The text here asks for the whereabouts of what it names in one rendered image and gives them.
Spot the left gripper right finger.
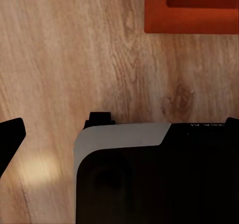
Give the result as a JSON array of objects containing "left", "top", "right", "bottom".
[{"left": 223, "top": 117, "right": 239, "bottom": 158}]

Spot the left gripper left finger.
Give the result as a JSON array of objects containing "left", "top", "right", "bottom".
[{"left": 0, "top": 117, "right": 26, "bottom": 177}]

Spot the storage box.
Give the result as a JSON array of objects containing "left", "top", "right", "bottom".
[{"left": 144, "top": 0, "right": 239, "bottom": 34}]

